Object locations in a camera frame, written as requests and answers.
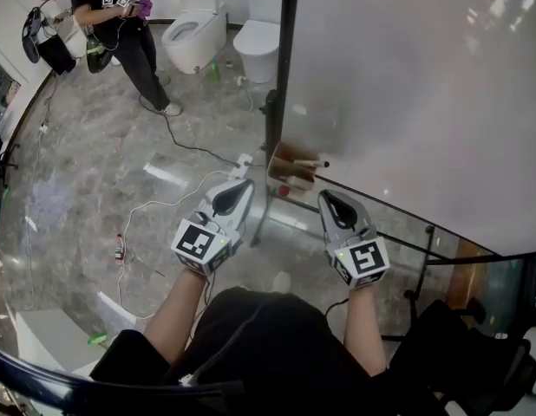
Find white toilet with open lid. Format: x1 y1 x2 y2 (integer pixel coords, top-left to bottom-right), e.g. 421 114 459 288
161 0 230 76

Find black backpack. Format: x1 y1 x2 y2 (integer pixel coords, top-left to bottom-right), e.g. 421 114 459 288
21 5 42 65

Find black mesh office chair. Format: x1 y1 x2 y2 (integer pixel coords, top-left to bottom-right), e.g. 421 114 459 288
380 296 536 416

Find white toilet with closed lid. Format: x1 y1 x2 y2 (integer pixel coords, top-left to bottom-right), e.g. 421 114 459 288
232 0 283 85

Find whiteboard with black frame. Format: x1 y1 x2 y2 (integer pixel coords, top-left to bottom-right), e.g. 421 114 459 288
249 0 536 307

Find person's black shirt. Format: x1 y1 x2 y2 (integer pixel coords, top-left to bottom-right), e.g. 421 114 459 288
89 286 447 416

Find brown cardboard box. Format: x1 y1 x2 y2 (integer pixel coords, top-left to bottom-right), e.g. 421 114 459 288
266 140 317 195

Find dark blue curved bar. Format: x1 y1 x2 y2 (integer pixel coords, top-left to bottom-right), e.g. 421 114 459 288
0 343 247 413

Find white floor cable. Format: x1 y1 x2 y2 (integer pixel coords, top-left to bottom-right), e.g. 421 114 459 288
115 169 234 321

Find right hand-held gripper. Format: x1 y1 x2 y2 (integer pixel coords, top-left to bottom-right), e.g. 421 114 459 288
317 190 390 289

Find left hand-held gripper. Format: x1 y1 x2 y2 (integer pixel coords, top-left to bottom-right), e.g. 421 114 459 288
171 179 255 276

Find black and green bag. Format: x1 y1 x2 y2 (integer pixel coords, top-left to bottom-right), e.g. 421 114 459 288
85 35 115 75

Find person's left forearm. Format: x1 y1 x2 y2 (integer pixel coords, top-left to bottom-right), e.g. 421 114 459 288
144 269 208 366

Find right hand-held gripper cable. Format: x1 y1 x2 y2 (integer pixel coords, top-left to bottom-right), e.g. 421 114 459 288
324 297 350 318

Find wooden platform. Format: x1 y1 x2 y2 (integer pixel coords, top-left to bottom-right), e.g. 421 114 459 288
445 237 488 315

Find black floor cable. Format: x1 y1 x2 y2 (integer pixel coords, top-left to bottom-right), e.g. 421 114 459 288
137 75 243 168

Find person's right white shoe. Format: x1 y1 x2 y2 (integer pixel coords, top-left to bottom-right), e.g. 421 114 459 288
271 270 293 295

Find person's right forearm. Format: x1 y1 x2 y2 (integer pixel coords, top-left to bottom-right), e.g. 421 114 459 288
343 282 389 372

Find white box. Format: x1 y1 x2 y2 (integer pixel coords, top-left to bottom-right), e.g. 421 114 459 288
15 308 121 376

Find left hand-held gripper cable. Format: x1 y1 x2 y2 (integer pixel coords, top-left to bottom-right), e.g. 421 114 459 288
202 270 218 308

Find hand-held gripper cable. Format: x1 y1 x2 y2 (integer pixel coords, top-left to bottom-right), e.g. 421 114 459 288
324 297 350 318
202 270 218 308

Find white plug with cable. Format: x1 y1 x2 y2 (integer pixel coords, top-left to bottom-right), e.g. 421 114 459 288
236 75 255 113

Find black tripod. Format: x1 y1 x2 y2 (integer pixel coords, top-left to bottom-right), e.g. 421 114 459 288
0 142 21 190

